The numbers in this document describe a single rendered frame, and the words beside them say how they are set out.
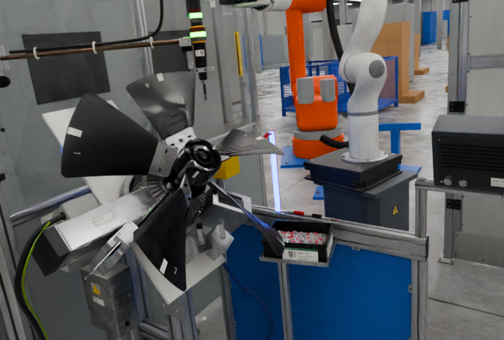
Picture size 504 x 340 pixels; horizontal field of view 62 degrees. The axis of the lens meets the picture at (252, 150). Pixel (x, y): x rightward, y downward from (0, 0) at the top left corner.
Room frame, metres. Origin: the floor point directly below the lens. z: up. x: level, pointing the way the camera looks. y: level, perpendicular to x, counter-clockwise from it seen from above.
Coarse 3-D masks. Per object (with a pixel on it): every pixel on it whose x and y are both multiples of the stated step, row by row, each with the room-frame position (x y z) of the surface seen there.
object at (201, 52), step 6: (204, 42) 1.24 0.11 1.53; (198, 48) 1.24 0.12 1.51; (204, 48) 1.24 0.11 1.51; (198, 54) 1.24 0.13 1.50; (204, 54) 1.24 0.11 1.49; (198, 60) 1.24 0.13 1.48; (204, 60) 1.24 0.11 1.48; (198, 66) 1.24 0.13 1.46; (204, 66) 1.24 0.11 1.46; (204, 72) 1.24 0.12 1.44; (204, 78) 1.24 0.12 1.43
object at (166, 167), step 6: (162, 144) 1.13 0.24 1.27; (156, 150) 1.12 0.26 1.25; (162, 150) 1.13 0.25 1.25; (168, 150) 1.14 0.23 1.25; (174, 150) 1.15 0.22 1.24; (156, 156) 1.12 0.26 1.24; (162, 156) 1.13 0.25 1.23; (168, 156) 1.14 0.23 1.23; (174, 156) 1.15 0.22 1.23; (156, 162) 1.12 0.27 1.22; (168, 162) 1.14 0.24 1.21; (150, 168) 1.12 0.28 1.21; (156, 168) 1.12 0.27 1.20; (162, 168) 1.13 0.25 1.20; (168, 168) 1.14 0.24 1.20; (156, 174) 1.12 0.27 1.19; (162, 174) 1.13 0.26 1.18; (168, 174) 1.14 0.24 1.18
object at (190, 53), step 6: (180, 42) 1.24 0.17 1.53; (186, 42) 1.24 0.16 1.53; (186, 48) 1.23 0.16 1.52; (192, 48) 1.24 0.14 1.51; (192, 54) 1.24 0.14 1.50; (192, 60) 1.24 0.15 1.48; (192, 66) 1.24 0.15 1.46; (210, 66) 1.26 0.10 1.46; (192, 72) 1.23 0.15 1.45; (198, 72) 1.22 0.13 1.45
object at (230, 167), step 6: (222, 162) 1.64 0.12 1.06; (228, 162) 1.65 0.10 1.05; (234, 162) 1.68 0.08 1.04; (222, 168) 1.64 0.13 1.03; (228, 168) 1.65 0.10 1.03; (234, 168) 1.68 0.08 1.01; (216, 174) 1.66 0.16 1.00; (222, 174) 1.64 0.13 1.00; (228, 174) 1.64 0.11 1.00; (234, 174) 1.68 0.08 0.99
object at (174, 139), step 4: (188, 128) 1.25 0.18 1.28; (192, 128) 1.25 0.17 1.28; (180, 132) 1.25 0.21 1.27; (184, 132) 1.25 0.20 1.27; (188, 132) 1.24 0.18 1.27; (192, 132) 1.24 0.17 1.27; (172, 136) 1.25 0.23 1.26; (176, 136) 1.24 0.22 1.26; (180, 136) 1.24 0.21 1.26; (184, 136) 1.24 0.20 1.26; (192, 136) 1.23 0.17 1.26; (168, 140) 1.24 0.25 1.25; (172, 140) 1.24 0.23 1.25; (176, 140) 1.23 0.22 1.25; (184, 140) 1.23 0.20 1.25; (168, 144) 1.23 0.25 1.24; (176, 144) 1.23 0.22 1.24; (180, 144) 1.22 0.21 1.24; (180, 148) 1.22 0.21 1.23
